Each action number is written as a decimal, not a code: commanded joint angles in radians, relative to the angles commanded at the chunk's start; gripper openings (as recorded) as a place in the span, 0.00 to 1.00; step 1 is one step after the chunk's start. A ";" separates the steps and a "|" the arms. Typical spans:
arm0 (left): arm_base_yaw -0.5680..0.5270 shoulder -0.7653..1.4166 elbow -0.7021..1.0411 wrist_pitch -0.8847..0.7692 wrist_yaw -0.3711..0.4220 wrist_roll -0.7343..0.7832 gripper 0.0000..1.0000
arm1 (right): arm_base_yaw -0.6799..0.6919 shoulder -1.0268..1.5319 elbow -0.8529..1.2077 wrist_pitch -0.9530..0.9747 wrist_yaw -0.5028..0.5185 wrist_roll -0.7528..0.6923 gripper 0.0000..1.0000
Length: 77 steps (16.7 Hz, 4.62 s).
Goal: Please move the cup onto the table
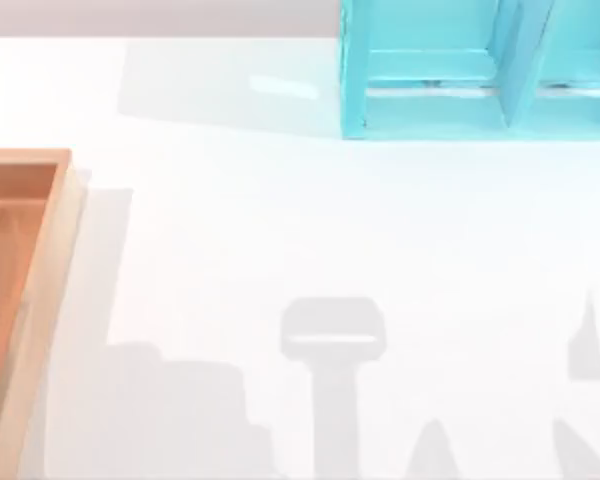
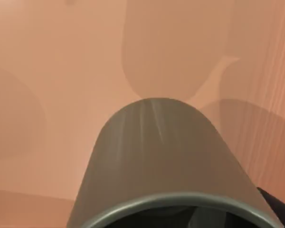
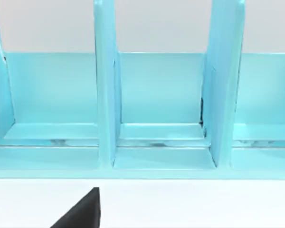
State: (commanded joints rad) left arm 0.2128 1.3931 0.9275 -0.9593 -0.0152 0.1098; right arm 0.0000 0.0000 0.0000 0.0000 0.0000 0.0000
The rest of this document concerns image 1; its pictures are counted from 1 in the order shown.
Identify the shallow salmon-coloured box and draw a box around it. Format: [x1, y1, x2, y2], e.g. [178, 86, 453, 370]
[0, 148, 88, 480]

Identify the light blue rack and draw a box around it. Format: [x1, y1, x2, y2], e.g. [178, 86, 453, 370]
[338, 0, 600, 142]

